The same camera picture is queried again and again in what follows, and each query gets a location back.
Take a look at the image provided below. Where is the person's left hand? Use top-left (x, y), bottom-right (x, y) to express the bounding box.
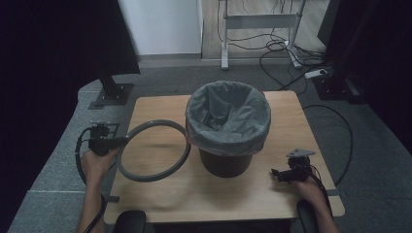
top-left (81, 150), bottom-right (120, 187)

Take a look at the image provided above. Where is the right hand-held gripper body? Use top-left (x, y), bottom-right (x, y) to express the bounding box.
top-left (286, 148), bottom-right (317, 183)

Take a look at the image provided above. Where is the person's right hand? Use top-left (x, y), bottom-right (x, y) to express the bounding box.
top-left (291, 180), bottom-right (325, 211)

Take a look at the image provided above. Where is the tangle of black cables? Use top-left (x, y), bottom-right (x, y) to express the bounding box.
top-left (217, 0), bottom-right (328, 91)

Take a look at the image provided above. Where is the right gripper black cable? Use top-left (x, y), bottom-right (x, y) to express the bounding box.
top-left (304, 163), bottom-right (334, 217)

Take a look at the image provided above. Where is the long white power strip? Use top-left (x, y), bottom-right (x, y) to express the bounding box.
top-left (285, 40), bottom-right (303, 69)

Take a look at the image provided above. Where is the black equipment stand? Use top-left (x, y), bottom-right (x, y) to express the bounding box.
top-left (312, 0), bottom-right (383, 105)

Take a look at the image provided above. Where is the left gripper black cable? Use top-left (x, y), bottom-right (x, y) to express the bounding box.
top-left (75, 127), bottom-right (108, 233)

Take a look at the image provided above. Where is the black panel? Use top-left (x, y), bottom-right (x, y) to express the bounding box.
top-left (96, 0), bottom-right (141, 79)

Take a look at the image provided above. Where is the grey bin rim ring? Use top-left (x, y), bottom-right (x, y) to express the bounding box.
top-left (116, 118), bottom-right (192, 183)

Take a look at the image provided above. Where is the black chair armrest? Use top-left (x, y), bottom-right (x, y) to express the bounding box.
top-left (112, 210), bottom-right (148, 233)

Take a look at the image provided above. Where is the white board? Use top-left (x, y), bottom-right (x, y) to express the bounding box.
top-left (117, 0), bottom-right (203, 56)

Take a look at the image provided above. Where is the grey plastic garbage bag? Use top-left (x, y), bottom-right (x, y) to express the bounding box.
top-left (185, 80), bottom-right (272, 157)

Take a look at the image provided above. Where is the looping black floor cable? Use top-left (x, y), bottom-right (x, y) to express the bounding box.
top-left (302, 104), bottom-right (354, 187)

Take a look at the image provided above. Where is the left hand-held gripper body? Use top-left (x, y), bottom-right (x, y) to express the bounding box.
top-left (87, 120), bottom-right (119, 157)

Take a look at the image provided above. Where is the black plastic trash bin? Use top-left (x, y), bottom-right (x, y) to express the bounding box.
top-left (197, 147), bottom-right (255, 179)

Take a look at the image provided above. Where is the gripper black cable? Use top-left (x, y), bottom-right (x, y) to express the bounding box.
top-left (75, 127), bottom-right (108, 233)
top-left (304, 163), bottom-right (334, 217)

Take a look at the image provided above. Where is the small white power strip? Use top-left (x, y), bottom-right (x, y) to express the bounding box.
top-left (304, 68), bottom-right (328, 80)

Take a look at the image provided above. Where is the white metal stand frame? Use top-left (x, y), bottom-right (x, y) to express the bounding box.
top-left (218, 0), bottom-right (307, 71)

